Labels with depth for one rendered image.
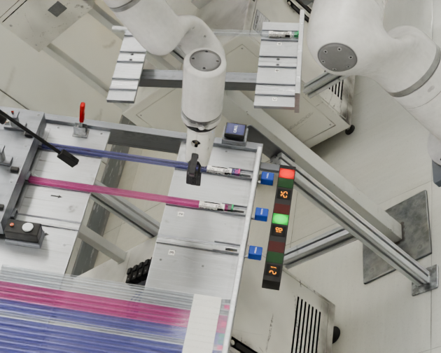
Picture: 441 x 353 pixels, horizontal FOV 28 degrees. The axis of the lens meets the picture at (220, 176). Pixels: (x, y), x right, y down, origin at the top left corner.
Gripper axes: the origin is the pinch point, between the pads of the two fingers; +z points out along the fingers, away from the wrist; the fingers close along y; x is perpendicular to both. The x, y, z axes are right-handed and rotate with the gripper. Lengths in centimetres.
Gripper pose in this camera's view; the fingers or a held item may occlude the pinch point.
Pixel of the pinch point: (197, 165)
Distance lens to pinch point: 194.0
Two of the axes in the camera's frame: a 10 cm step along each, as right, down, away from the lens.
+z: -0.7, 6.4, 7.7
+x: -9.8, -1.8, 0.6
